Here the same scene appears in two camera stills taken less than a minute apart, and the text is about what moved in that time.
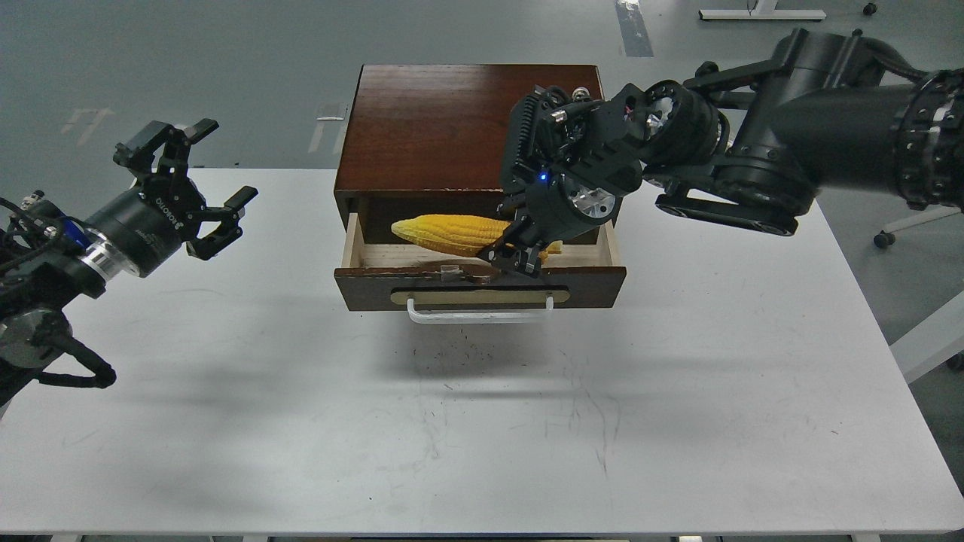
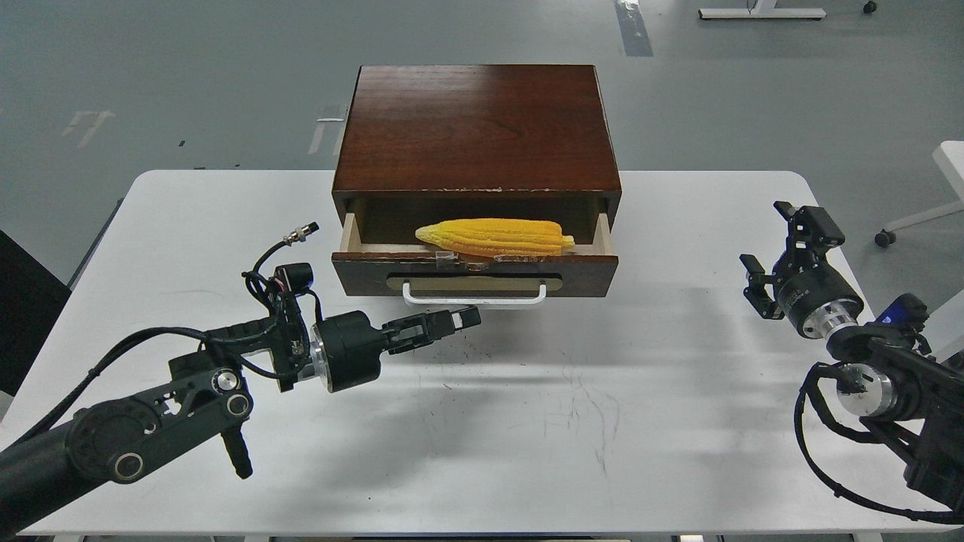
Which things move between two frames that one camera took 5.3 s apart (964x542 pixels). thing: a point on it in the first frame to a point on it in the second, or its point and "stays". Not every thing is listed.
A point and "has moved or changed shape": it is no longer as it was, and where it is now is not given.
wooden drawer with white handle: (438, 285) has moved or changed shape
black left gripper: (141, 233) to (346, 348)
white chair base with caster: (887, 235) stays
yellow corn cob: (464, 235) has moved or changed shape
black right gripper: (565, 208) to (817, 301)
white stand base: (764, 10) stays
